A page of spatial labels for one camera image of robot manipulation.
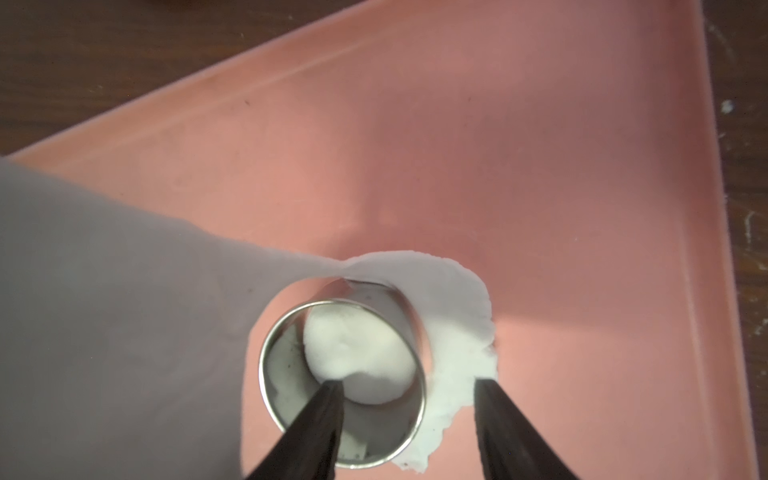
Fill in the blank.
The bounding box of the white dough lump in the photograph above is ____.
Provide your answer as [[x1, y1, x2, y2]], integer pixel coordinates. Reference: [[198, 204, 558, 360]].
[[1, 160, 498, 479]]

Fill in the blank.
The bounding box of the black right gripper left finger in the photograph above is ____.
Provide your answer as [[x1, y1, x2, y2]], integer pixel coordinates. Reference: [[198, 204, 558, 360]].
[[246, 380, 344, 480]]

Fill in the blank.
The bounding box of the round cut dough wrapper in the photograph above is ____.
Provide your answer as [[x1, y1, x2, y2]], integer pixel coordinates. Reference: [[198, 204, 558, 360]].
[[302, 303, 416, 405]]

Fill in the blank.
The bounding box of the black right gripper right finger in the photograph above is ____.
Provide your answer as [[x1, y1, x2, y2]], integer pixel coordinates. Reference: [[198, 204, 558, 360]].
[[474, 379, 577, 480]]

